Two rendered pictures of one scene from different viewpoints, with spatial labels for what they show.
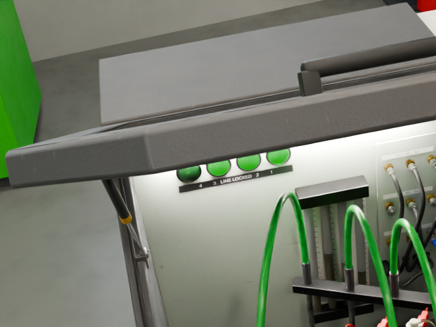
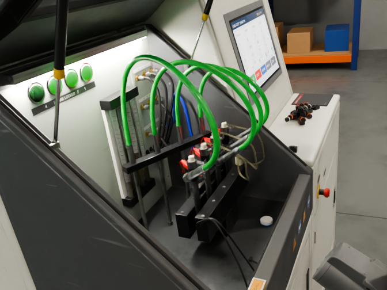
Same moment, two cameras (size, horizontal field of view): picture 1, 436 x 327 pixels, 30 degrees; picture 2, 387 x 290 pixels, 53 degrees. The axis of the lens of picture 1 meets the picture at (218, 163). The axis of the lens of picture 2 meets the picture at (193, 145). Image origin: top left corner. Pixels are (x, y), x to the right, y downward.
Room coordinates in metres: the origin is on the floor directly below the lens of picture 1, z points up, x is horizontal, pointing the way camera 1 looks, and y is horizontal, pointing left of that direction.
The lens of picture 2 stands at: (0.55, 0.64, 1.60)
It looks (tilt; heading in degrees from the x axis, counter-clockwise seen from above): 24 degrees down; 301
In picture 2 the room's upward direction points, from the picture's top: 8 degrees counter-clockwise
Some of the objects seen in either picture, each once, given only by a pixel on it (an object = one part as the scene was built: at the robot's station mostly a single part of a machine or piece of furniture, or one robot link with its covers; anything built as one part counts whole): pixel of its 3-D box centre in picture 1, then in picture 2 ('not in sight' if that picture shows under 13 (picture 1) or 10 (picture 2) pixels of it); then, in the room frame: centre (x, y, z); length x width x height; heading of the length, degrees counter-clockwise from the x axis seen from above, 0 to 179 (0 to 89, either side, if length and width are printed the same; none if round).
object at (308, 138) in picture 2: not in sight; (301, 122); (0.93, -0.86, 0.97); 0.70 x 0.22 x 0.03; 92
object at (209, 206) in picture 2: not in sight; (216, 205); (1.05, -0.27, 0.91); 0.34 x 0.10 x 0.15; 92
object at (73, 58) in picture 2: not in sight; (90, 52); (1.31, -0.14, 1.43); 0.54 x 0.03 x 0.02; 92
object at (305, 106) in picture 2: not in sight; (302, 110); (0.93, -0.89, 1.01); 0.23 x 0.11 x 0.06; 92
